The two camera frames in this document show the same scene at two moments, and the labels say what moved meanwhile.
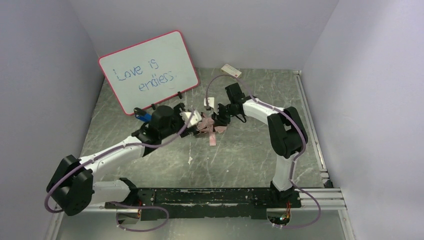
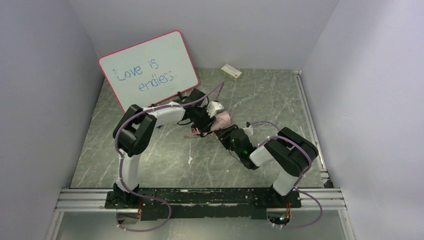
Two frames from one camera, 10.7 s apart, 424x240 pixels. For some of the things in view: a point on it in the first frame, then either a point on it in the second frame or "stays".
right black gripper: x=222 y=112 to x=224 y=136
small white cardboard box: x=229 y=70 stays
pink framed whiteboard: x=141 y=74 stays
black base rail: x=170 y=204 stays
